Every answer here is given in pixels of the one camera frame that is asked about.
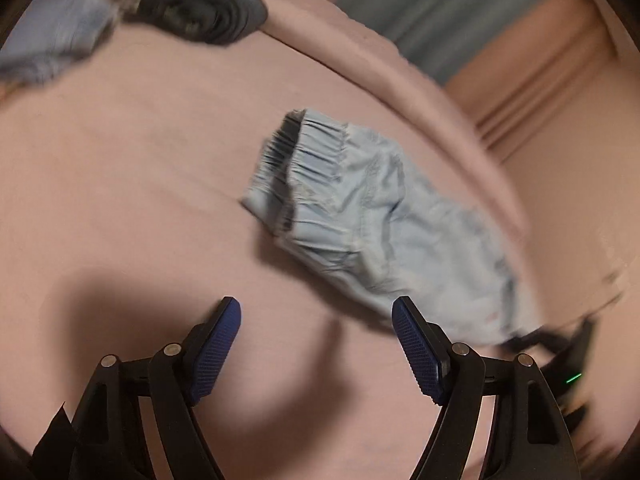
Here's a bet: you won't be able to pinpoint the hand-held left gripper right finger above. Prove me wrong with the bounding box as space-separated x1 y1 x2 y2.
391 295 582 480

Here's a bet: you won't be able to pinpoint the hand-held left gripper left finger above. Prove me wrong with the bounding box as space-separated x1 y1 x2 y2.
32 296 243 480

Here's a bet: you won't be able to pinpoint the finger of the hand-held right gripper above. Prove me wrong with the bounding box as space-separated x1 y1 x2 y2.
500 327 563 357

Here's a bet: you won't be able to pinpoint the light blue pants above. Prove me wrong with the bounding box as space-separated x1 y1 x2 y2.
241 108 547 349

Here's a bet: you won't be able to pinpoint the pink bed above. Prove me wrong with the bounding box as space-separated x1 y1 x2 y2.
0 0 551 480

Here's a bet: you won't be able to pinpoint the pink curtain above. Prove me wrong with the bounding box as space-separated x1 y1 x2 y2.
442 0 623 163

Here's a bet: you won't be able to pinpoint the black folded cloth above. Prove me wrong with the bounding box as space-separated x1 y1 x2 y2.
131 0 269 47

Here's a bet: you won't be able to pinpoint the blue folded cloth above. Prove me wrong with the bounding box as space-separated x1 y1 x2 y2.
0 0 119 90

